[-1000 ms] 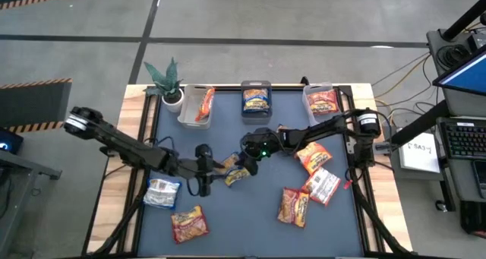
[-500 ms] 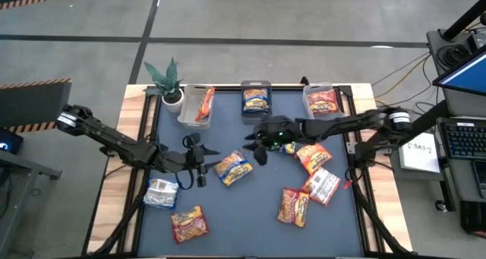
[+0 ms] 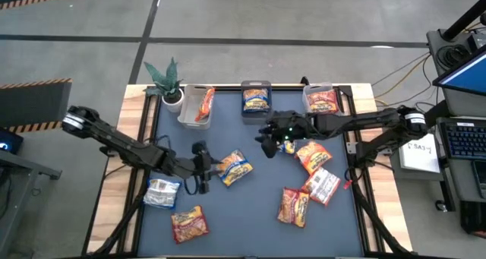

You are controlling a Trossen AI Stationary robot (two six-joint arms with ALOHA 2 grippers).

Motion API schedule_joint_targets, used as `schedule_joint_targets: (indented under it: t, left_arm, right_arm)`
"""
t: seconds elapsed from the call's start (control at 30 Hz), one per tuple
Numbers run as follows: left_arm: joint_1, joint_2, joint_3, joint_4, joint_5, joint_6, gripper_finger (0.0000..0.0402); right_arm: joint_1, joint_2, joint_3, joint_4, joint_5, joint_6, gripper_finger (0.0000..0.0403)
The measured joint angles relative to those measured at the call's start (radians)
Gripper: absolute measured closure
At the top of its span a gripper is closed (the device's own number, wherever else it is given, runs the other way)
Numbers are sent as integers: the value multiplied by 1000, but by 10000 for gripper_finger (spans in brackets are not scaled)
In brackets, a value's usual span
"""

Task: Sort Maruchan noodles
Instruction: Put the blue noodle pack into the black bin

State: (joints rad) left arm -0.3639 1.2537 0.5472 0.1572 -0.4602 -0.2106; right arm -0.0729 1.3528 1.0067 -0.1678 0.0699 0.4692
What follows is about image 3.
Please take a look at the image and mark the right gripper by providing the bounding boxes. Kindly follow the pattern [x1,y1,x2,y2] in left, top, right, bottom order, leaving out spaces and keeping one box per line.
[254,114,317,160]

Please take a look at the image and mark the black tablet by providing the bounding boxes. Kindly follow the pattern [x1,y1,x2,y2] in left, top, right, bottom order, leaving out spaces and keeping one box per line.
[472,160,486,199]

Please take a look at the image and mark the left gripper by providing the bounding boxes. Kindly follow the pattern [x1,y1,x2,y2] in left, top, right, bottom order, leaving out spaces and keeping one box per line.
[170,139,224,195]

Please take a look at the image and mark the grey metal table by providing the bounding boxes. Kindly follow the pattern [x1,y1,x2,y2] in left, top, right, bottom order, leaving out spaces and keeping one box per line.
[0,148,64,259]

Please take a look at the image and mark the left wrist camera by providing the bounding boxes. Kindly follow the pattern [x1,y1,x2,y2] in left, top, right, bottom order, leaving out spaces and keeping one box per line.
[191,154,209,175]

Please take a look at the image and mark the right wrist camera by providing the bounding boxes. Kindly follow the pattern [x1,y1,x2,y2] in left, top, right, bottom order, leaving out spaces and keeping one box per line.
[276,111,301,129]

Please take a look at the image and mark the grey operator desk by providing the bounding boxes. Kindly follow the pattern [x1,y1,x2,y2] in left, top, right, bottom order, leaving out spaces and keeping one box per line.
[390,116,486,205]

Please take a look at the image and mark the yellow floor cable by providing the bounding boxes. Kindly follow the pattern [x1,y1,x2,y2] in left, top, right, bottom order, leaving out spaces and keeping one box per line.
[371,52,437,128]

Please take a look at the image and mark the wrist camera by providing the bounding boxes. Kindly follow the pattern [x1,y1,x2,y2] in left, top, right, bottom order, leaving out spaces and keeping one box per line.
[276,111,301,129]
[191,154,209,175]

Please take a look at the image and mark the white plastic bin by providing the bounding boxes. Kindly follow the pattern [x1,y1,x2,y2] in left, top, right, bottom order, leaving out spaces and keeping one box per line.
[177,84,216,131]

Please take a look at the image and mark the black cable coil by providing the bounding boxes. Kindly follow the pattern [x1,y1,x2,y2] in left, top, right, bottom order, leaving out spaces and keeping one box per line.
[436,44,472,67]

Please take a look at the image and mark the black stand pole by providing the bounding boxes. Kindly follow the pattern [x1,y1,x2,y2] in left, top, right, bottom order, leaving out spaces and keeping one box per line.
[442,0,486,43]

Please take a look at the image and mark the black aluminium table frame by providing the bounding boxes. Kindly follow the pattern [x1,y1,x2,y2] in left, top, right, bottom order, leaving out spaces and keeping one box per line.
[81,83,413,259]

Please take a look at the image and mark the black diagonal frame strut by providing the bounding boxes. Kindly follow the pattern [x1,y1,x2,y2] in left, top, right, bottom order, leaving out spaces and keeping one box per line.
[349,167,409,254]
[89,182,149,256]

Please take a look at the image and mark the hazard-striped black floor mat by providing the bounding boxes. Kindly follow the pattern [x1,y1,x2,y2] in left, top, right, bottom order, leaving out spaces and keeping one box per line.
[0,78,73,134]

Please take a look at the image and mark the orange chicken noodle pack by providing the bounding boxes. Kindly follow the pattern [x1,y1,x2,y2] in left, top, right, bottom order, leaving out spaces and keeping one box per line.
[301,166,342,207]
[295,141,333,176]
[194,87,216,122]

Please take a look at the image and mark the red beef noodle pack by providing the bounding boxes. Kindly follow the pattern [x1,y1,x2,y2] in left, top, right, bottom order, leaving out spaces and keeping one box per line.
[306,90,339,115]
[170,204,210,245]
[276,186,311,229]

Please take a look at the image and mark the black device with blue light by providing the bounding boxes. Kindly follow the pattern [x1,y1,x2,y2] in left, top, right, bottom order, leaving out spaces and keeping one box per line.
[0,128,24,156]

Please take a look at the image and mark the blue-screen monitor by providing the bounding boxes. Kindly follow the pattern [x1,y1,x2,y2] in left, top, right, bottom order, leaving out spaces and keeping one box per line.
[432,44,486,97]

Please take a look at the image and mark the dark side desk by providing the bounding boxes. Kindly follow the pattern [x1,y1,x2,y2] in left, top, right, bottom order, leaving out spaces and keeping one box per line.
[425,28,486,119]

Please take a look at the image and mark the black box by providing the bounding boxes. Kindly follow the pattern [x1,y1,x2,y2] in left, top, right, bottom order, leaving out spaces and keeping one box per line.
[460,200,486,238]

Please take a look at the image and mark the white plant pot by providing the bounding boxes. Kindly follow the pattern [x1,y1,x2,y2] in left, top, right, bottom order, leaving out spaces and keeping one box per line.
[161,87,185,114]

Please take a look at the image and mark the grey plastic bin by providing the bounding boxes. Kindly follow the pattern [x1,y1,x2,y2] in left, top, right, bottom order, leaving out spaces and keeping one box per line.
[240,80,273,126]

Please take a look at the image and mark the black keyboard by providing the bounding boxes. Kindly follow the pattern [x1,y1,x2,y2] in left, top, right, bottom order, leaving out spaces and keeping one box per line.
[436,117,486,160]

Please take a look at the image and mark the clear plastic bin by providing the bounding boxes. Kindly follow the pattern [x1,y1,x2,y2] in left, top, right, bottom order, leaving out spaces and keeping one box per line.
[301,82,341,115]

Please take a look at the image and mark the yellow noodle packet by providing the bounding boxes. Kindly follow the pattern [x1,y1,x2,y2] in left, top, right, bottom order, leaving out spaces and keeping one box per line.
[216,149,254,188]

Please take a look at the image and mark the white paper note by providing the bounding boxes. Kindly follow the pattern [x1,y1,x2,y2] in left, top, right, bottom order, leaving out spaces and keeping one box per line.
[398,132,441,173]

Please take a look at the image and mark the green snake plant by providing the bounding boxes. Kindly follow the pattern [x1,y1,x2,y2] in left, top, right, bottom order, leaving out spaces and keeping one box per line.
[143,56,184,99]

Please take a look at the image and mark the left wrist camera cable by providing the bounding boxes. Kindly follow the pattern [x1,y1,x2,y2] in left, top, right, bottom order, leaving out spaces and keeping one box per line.
[151,134,200,196]

